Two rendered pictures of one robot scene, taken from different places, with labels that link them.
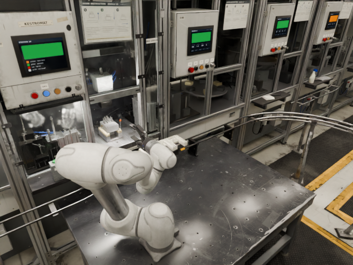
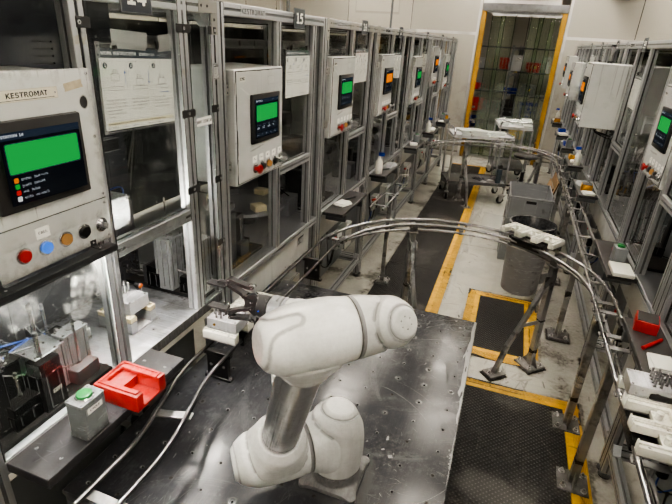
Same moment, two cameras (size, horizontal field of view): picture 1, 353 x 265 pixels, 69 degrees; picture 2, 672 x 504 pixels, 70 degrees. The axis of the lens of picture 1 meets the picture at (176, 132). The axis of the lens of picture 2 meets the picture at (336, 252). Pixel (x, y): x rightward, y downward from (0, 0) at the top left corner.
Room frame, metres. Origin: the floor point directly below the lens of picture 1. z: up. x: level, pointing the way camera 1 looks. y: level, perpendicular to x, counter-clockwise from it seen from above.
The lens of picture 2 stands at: (0.06, 0.72, 1.93)
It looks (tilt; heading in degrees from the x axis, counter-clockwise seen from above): 24 degrees down; 327
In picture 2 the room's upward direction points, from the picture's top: 3 degrees clockwise
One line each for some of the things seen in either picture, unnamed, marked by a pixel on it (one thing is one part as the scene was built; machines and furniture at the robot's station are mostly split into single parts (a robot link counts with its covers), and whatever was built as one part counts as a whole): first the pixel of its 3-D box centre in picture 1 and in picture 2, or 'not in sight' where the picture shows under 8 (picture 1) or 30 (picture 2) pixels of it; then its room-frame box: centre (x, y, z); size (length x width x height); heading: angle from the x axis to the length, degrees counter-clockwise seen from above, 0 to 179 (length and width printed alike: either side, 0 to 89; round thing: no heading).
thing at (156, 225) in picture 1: (157, 222); (334, 433); (0.97, 0.09, 0.85); 0.18 x 0.16 x 0.22; 81
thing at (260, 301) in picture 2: (146, 142); (258, 304); (1.33, 0.18, 1.13); 0.09 x 0.07 x 0.08; 38
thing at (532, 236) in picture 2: not in sight; (530, 238); (1.79, -1.87, 0.84); 0.37 x 0.14 x 0.10; 6
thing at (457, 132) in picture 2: not in sight; (476, 162); (4.58, -4.42, 0.48); 0.88 x 0.56 x 0.96; 56
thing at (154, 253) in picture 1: (162, 238); (337, 461); (0.98, 0.06, 0.71); 0.22 x 0.18 x 0.06; 128
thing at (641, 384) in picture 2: not in sight; (648, 381); (0.60, -0.94, 0.92); 0.13 x 0.10 x 0.09; 38
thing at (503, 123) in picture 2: not in sight; (510, 149); (5.06, -5.67, 0.48); 0.84 x 0.58 x 0.97; 136
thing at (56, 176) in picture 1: (58, 168); (85, 411); (1.26, 0.72, 0.97); 0.08 x 0.08 x 0.12; 38
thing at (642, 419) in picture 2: not in sight; (648, 422); (0.53, -0.85, 0.84); 0.37 x 0.14 x 0.10; 128
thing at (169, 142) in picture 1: (163, 149); (242, 320); (1.70, 0.10, 0.84); 0.36 x 0.14 x 0.10; 128
